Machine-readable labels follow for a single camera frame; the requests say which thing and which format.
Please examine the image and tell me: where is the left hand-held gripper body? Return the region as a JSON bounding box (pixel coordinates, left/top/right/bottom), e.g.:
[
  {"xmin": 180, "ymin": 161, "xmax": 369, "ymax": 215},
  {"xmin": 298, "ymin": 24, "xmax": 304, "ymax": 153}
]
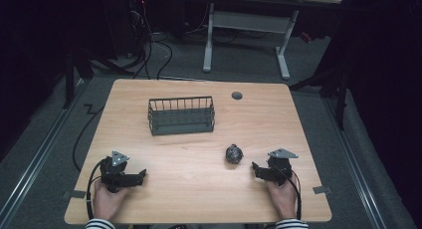
[{"xmin": 99, "ymin": 150, "xmax": 134, "ymax": 194}]

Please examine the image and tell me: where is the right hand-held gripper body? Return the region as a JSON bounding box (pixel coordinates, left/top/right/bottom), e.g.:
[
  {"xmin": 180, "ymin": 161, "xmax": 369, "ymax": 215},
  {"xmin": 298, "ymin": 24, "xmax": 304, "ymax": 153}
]
[{"xmin": 265, "ymin": 147, "xmax": 300, "ymax": 187}]

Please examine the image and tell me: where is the dark round ball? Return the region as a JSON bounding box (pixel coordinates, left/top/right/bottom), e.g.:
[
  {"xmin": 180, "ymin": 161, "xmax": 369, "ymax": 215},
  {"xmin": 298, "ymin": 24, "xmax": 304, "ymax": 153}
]
[{"xmin": 225, "ymin": 143, "xmax": 245, "ymax": 165}]

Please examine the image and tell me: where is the dark wire basket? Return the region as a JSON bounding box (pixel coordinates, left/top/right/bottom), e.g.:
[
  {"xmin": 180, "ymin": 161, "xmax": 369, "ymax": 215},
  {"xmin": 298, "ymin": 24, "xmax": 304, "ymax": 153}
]
[{"xmin": 147, "ymin": 96, "xmax": 216, "ymax": 136}]

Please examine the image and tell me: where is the person's left hand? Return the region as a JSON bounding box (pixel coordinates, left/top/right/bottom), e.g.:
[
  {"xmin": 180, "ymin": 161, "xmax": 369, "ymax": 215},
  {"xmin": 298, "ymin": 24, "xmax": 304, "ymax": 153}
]
[{"xmin": 93, "ymin": 180, "xmax": 129, "ymax": 221}]

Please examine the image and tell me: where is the person's right hand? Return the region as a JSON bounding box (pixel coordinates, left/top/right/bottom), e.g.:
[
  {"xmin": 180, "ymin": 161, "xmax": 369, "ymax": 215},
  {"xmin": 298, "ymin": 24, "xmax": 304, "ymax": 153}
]
[{"xmin": 265, "ymin": 173, "xmax": 299, "ymax": 221}]

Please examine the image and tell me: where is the grey tape piece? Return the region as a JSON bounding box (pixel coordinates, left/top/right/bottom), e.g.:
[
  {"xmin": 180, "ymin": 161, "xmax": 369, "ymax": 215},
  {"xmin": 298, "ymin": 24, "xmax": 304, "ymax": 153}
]
[{"xmin": 312, "ymin": 185, "xmax": 332, "ymax": 195}]

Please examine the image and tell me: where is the black metal stand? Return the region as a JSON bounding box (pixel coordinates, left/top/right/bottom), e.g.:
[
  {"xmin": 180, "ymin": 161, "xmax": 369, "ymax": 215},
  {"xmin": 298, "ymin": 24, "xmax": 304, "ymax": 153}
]
[
  {"xmin": 288, "ymin": 64, "xmax": 350, "ymax": 130},
  {"xmin": 62, "ymin": 46, "xmax": 135, "ymax": 110}
]

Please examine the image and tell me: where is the white-legged wooden desk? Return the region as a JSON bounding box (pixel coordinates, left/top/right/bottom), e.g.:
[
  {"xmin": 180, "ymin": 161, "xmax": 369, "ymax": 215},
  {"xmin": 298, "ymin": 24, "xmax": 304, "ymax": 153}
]
[{"xmin": 202, "ymin": 0, "xmax": 343, "ymax": 81}]

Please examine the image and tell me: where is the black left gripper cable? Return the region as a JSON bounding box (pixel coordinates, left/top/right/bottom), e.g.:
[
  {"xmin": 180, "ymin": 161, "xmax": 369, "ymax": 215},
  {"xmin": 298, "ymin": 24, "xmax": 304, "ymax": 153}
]
[{"xmin": 86, "ymin": 158, "xmax": 107, "ymax": 221}]

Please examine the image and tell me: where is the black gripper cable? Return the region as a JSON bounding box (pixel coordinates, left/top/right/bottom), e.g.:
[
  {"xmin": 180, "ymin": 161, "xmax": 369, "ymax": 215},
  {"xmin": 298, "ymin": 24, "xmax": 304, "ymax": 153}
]
[
  {"xmin": 86, "ymin": 158, "xmax": 107, "ymax": 221},
  {"xmin": 287, "ymin": 171, "xmax": 303, "ymax": 221}
]

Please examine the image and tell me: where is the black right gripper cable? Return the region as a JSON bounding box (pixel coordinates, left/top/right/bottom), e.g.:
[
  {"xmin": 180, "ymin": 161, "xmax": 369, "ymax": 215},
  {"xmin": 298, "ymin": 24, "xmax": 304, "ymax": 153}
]
[{"xmin": 287, "ymin": 171, "xmax": 303, "ymax": 221}]

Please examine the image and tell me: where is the black floor cable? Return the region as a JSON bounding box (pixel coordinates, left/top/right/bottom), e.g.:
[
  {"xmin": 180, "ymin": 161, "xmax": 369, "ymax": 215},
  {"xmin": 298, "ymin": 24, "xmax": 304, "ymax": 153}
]
[{"xmin": 72, "ymin": 104, "xmax": 106, "ymax": 172}]

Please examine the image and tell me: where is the metal floor rail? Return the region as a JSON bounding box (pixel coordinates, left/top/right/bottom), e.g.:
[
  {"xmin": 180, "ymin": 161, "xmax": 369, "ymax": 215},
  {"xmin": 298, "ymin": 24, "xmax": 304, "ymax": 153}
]
[
  {"xmin": 0, "ymin": 79, "xmax": 88, "ymax": 221},
  {"xmin": 322, "ymin": 98, "xmax": 387, "ymax": 229}
]

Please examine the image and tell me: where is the bundle of floor cables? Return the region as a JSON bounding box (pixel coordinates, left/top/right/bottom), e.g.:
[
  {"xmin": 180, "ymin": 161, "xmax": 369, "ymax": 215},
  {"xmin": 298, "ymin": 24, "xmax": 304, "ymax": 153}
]
[{"xmin": 127, "ymin": 0, "xmax": 174, "ymax": 81}]

